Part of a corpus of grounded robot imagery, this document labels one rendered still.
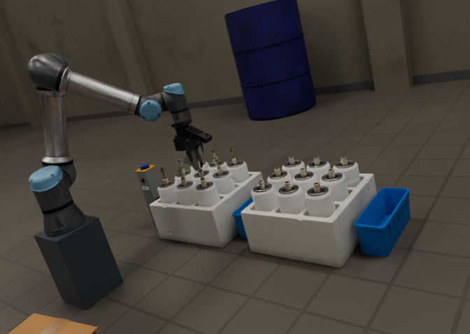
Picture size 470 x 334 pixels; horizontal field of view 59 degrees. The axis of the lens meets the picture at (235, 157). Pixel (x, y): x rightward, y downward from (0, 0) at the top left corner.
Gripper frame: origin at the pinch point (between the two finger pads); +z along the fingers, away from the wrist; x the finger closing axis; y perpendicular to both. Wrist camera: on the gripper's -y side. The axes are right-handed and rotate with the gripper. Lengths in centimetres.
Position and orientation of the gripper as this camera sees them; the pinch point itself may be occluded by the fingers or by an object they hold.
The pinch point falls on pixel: (199, 165)
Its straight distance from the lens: 174.3
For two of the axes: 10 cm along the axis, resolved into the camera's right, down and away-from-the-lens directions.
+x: -4.9, 3.8, -7.8
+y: -8.4, 0.4, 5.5
